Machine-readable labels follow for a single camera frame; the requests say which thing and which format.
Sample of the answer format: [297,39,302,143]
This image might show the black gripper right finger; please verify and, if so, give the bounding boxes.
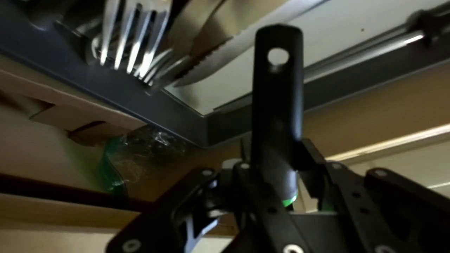
[293,137,450,253]

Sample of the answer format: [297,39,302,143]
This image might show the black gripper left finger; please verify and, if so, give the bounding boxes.
[103,140,306,253]

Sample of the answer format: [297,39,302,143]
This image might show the black peeler with green collar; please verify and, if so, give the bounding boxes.
[248,23,306,211]

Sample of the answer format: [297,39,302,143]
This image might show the wooden drawer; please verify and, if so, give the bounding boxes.
[0,51,450,253]

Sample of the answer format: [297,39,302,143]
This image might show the clear plastic wrap green print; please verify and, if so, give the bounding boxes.
[99,130,189,195]

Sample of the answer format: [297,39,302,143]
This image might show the dark grey cutlery tray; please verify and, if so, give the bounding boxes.
[0,0,450,150]

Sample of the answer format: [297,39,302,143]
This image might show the silver fork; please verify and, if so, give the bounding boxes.
[96,0,172,81]
[134,47,189,88]

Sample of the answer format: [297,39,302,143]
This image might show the silver table knife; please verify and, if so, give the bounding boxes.
[162,0,227,60]

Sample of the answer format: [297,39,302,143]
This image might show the sharpening steel with black handle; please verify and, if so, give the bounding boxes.
[299,3,450,85]

